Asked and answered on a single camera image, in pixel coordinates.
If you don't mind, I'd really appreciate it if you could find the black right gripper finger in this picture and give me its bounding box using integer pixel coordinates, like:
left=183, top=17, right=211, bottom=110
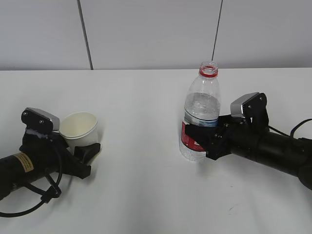
left=217, top=115, right=234, bottom=127
left=184, top=124, right=219, bottom=156

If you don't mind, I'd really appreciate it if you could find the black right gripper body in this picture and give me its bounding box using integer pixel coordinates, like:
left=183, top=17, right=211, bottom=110
left=207, top=122, right=258, bottom=160

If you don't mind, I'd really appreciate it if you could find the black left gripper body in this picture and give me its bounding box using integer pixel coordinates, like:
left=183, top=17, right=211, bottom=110
left=20, top=133, right=91, bottom=179

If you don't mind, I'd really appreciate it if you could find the white paper cup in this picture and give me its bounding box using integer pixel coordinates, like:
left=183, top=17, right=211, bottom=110
left=59, top=112, right=99, bottom=154

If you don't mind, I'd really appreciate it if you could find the clear plastic water bottle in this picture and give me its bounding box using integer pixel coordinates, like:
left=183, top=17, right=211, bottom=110
left=179, top=61, right=221, bottom=162

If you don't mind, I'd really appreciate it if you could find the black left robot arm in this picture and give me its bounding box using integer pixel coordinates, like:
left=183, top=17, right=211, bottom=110
left=0, top=133, right=100, bottom=203

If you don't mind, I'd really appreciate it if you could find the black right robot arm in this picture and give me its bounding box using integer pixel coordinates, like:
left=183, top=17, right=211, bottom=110
left=185, top=115, right=312, bottom=189

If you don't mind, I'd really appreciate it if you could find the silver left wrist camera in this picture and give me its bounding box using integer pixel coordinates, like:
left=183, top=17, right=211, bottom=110
left=21, top=107, right=60, bottom=135

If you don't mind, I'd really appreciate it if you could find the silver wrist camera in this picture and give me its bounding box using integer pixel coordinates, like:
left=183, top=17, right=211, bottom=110
left=230, top=92, right=269, bottom=133
left=21, top=107, right=60, bottom=135

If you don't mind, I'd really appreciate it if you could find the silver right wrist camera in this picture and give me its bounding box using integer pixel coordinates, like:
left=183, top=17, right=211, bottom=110
left=230, top=92, right=269, bottom=133

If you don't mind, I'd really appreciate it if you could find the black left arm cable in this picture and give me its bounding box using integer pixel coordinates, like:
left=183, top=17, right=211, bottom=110
left=0, top=138, right=74, bottom=217

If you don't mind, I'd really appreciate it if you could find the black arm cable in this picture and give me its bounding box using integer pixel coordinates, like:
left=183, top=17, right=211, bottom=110
left=0, top=138, right=74, bottom=217
left=268, top=118, right=312, bottom=141

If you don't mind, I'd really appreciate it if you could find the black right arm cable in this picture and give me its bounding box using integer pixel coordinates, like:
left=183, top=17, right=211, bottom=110
left=268, top=118, right=312, bottom=141

